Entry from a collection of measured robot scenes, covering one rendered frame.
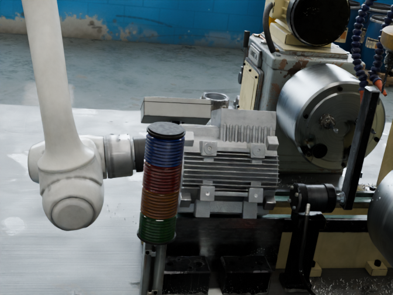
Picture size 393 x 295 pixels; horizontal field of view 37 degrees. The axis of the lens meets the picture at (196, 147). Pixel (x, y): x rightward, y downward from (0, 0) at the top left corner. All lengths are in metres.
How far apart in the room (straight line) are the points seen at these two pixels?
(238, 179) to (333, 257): 0.32
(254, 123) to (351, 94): 0.38
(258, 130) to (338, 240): 0.32
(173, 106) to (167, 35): 5.43
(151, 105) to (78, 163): 0.46
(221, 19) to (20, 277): 5.87
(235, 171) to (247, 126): 0.10
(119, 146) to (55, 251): 0.30
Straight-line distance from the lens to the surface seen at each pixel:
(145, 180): 0.91
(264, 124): 1.24
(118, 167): 1.19
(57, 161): 1.04
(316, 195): 1.19
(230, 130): 1.22
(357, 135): 1.19
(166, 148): 0.87
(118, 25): 6.80
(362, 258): 1.43
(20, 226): 1.44
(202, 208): 1.21
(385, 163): 1.57
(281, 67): 1.70
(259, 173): 1.19
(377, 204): 1.14
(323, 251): 1.37
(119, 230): 1.42
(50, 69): 1.05
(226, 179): 1.19
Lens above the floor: 1.54
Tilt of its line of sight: 23 degrees down
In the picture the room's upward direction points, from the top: 7 degrees clockwise
